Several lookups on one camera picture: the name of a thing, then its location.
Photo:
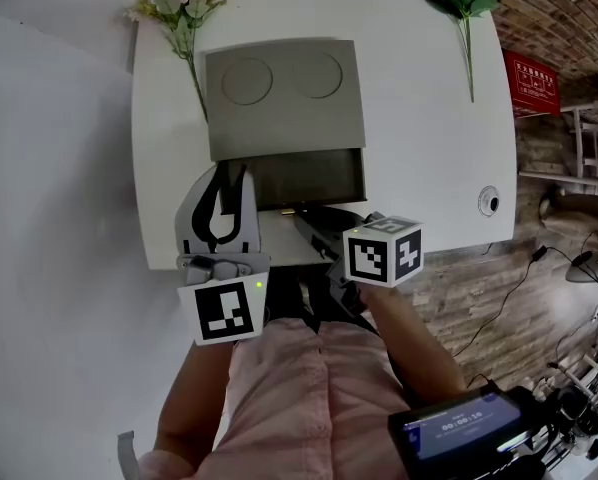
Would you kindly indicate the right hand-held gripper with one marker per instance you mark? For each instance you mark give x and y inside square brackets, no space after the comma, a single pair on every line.
[364,258]

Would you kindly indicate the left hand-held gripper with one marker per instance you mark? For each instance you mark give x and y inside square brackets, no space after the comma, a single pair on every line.
[224,313]

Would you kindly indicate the grey box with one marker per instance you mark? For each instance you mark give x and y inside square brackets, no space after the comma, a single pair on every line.
[284,123]

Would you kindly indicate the person's left forearm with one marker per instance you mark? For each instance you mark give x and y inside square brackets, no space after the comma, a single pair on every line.
[189,403]

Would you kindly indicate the person's right forearm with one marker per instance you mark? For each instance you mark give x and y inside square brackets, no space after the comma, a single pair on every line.
[414,348]

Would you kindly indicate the person's pink shirt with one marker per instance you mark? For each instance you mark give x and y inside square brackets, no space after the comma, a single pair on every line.
[299,408]

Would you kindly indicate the black power adapter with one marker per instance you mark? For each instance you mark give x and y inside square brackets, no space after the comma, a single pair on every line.
[539,253]

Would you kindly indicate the white artificial flowers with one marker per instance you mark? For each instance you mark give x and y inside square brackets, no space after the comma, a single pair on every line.
[184,13]

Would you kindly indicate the black screen device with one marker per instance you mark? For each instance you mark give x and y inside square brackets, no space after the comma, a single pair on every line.
[459,433]

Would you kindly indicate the red fire equipment box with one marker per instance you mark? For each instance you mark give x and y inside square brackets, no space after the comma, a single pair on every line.
[531,85]

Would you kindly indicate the grey dome device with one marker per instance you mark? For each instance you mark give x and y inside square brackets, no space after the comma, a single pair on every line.
[591,268]

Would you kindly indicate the white side table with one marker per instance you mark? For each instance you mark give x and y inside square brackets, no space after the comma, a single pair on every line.
[586,143]

